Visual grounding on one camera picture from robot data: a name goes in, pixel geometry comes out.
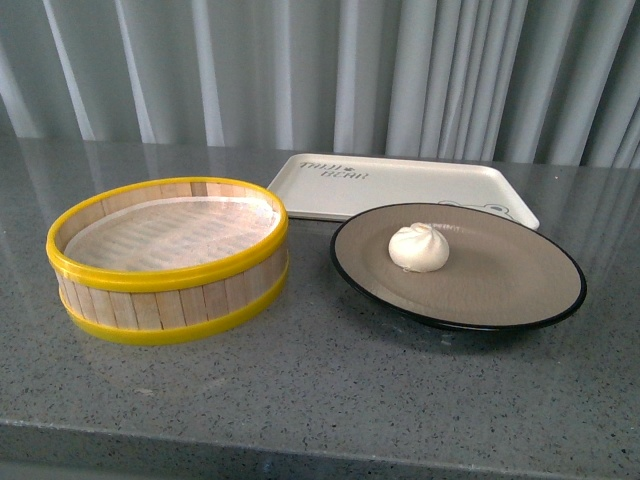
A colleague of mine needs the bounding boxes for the white steamed bun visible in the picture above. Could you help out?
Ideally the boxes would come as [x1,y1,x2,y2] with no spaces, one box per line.
[388,223,450,273]

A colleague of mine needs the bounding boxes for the brown plate with black rim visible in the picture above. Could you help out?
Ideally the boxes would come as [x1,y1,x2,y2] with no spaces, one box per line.
[331,203,587,331]

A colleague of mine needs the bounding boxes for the cream rectangular bear tray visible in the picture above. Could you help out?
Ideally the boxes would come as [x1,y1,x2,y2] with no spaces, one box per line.
[268,153,540,230]

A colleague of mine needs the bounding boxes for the white steamer liner paper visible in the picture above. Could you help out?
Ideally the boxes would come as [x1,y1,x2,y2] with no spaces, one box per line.
[64,196,282,272]

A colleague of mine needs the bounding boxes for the yellow-rimmed wooden steamer basket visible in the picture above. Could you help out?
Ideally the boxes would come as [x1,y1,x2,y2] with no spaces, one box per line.
[46,177,289,345]

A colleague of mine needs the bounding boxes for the grey pleated curtain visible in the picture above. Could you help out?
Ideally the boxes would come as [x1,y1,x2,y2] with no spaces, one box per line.
[1,1,639,169]

